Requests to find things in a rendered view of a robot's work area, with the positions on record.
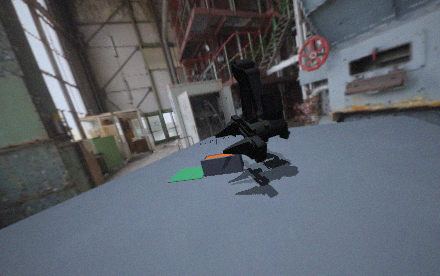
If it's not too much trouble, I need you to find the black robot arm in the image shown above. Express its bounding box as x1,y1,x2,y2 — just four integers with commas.
232,58,291,139

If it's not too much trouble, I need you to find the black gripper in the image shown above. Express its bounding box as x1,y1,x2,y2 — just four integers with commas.
215,115,273,163

